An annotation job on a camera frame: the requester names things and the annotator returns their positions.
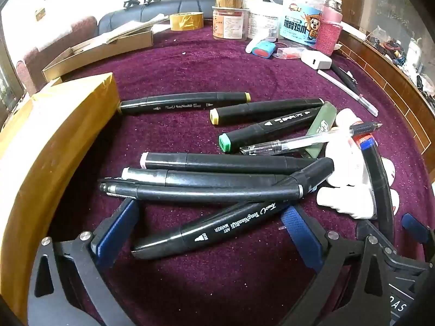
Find white tube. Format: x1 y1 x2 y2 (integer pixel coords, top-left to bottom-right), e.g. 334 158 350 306
245 37 263 55

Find black pen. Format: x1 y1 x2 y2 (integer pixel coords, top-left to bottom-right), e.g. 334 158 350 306
330 63 359 94

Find black marker white print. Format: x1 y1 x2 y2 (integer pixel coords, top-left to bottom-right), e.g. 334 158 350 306
131 200 296 261

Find black marker green cap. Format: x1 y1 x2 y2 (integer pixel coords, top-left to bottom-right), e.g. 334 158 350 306
218 107 323 153

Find white plastic jar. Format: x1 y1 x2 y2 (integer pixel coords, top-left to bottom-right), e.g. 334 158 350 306
246 0 283 40

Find white toy figure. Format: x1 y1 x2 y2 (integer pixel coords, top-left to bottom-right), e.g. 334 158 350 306
316 108 400 221

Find brown armchair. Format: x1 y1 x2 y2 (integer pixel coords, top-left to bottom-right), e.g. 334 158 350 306
15 15 99 96

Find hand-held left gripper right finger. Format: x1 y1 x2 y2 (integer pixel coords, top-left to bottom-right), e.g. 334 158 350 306
280 205 391 326

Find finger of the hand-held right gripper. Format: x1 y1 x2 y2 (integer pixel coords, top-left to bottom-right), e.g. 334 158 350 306
401 213 429 243

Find clear jar blue label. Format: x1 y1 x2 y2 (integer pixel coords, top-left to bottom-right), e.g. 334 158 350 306
279 0 326 49

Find yellow taped cardboard box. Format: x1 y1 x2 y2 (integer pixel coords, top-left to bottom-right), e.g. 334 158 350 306
0 72 120 323

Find black leather sofa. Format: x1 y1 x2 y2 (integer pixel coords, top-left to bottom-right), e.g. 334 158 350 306
98 0 218 37

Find clear gel pen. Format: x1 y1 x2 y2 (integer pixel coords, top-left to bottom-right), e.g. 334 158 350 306
240 121 384 157

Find clear box red contents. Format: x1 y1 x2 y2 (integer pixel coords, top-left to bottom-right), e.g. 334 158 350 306
274 46 306 59

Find gold tape roll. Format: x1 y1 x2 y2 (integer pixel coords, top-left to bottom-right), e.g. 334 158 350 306
169 11 204 32

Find black marker pale pink cap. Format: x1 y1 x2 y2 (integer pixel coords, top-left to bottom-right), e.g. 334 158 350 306
140 152 308 176

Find black marker grey cap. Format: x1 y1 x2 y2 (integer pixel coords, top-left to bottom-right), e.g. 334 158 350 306
121 167 296 188

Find blue and red case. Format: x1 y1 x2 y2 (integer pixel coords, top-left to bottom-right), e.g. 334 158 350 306
251 40 278 59

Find white charger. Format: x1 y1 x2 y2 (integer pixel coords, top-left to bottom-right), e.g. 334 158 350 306
301 49 333 69

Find black marker olive cap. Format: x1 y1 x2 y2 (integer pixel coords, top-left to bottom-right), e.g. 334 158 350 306
118 91 252 116

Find white pen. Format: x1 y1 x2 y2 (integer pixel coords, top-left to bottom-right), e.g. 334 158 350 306
317 70 379 116

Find cluttered small ornaments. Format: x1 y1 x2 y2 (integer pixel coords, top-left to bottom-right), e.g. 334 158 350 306
367 24 435 92

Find green flat packet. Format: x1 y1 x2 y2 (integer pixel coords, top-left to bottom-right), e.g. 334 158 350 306
299 101 338 159

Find black marker grey ring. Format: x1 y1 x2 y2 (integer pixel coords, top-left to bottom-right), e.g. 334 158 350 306
98 177 304 203

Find bottle with pink sleeve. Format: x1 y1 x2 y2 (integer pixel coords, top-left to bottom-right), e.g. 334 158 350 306
314 0 343 56

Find clear jar red label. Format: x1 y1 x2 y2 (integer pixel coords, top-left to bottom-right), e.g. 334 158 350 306
212 6 246 41

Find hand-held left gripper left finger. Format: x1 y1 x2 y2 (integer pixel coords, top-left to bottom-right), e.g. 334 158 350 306
27 197 140 326

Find flat open cardboard box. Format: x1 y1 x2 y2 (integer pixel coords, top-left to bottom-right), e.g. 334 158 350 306
42 29 154 84

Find wooden partition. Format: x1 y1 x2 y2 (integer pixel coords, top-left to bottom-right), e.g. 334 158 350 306
336 30 435 152

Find black marker blue cap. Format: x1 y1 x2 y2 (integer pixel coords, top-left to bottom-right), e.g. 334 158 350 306
359 135 395 235

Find purple velvet tablecloth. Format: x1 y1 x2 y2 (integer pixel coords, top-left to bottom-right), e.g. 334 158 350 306
44 24 432 326

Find black marker yellow cap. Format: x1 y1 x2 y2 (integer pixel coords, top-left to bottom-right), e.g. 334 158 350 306
210 98 325 125

